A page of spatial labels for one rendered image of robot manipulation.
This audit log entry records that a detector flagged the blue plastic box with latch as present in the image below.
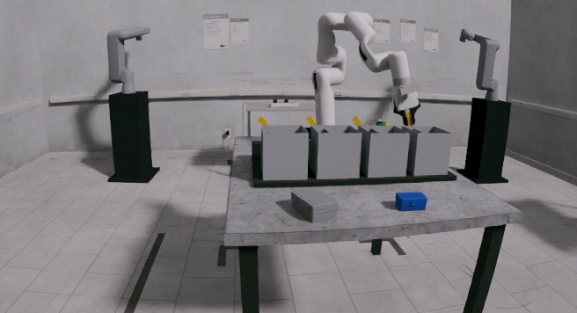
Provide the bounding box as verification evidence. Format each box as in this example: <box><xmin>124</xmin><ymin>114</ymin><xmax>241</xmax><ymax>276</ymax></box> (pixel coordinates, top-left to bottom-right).
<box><xmin>395</xmin><ymin>193</ymin><xmax>427</xmax><ymax>211</ymax></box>

